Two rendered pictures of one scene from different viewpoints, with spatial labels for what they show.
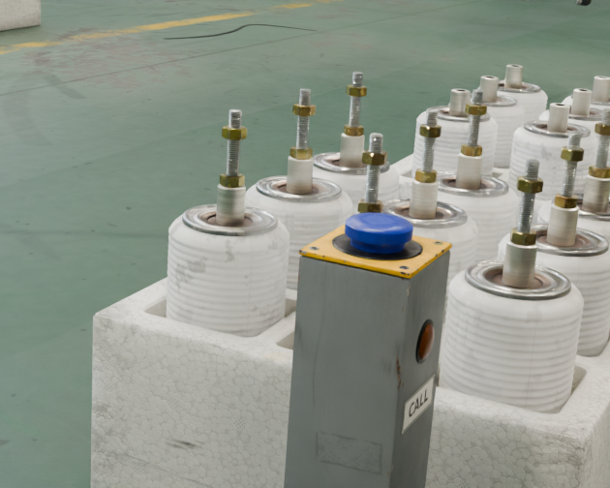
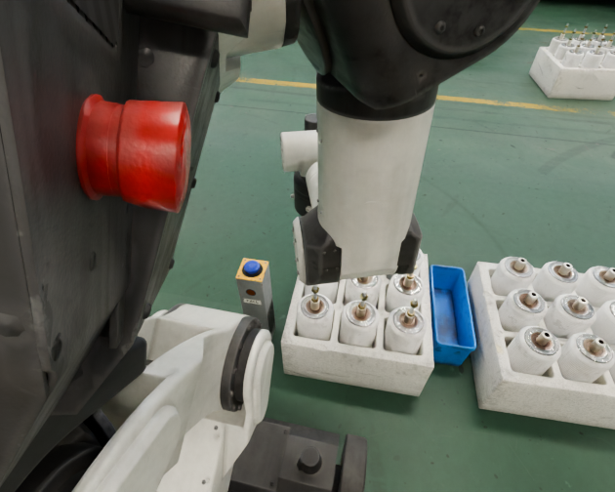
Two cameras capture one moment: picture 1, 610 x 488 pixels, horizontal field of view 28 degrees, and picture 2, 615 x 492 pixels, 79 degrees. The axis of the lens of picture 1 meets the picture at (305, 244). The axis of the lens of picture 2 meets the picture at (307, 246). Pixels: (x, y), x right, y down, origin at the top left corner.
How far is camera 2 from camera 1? 109 cm
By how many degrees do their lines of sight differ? 67
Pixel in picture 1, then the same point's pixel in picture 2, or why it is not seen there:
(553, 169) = (506, 310)
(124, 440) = not seen: hidden behind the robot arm
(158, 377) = not seen: hidden behind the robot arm
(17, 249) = (441, 205)
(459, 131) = (502, 271)
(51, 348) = not seen: hidden behind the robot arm
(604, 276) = (349, 329)
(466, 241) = (356, 292)
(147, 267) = (455, 235)
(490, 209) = (394, 294)
